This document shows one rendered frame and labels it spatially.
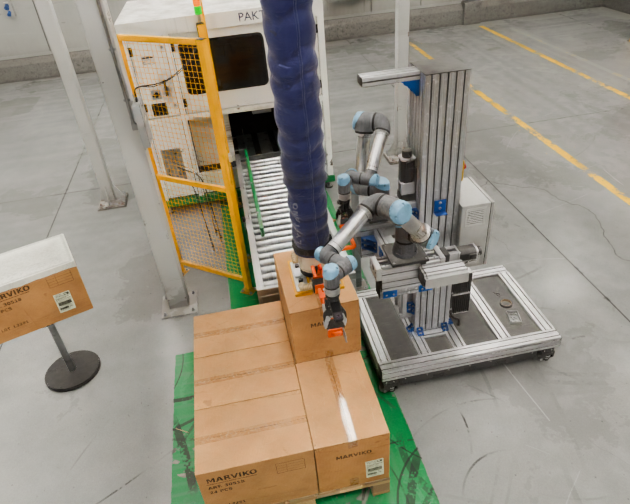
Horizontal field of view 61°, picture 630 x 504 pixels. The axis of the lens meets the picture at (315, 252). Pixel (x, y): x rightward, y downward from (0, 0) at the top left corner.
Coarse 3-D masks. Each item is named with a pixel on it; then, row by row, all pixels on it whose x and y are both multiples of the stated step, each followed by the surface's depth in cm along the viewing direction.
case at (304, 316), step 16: (288, 256) 337; (288, 272) 323; (288, 288) 310; (352, 288) 306; (288, 304) 299; (304, 304) 298; (320, 304) 297; (352, 304) 298; (288, 320) 312; (304, 320) 297; (320, 320) 300; (352, 320) 305; (304, 336) 304; (320, 336) 307; (352, 336) 313; (304, 352) 311; (320, 352) 314; (336, 352) 317
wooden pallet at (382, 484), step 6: (378, 480) 294; (384, 480) 295; (354, 486) 293; (360, 486) 294; (366, 486) 295; (372, 486) 297; (378, 486) 298; (384, 486) 299; (324, 492) 291; (330, 492) 292; (336, 492) 293; (342, 492) 294; (372, 492) 302; (378, 492) 301; (384, 492) 302; (300, 498) 289; (306, 498) 290; (312, 498) 292
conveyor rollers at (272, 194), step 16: (256, 160) 550; (272, 160) 551; (256, 176) 520; (272, 176) 522; (256, 192) 498; (272, 192) 492; (272, 208) 470; (288, 208) 464; (256, 224) 446; (272, 224) 447; (288, 224) 443; (256, 240) 431; (272, 240) 425; (288, 240) 427; (272, 256) 410
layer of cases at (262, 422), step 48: (240, 336) 338; (288, 336) 335; (240, 384) 306; (288, 384) 303; (336, 384) 300; (240, 432) 279; (288, 432) 277; (336, 432) 275; (384, 432) 272; (240, 480) 270; (288, 480) 278; (336, 480) 287
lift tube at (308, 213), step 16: (288, 112) 249; (320, 144) 265; (288, 192) 281; (304, 192) 274; (320, 192) 278; (304, 208) 280; (320, 208) 282; (304, 224) 286; (320, 224) 287; (304, 240) 292; (320, 240) 293; (304, 256) 298
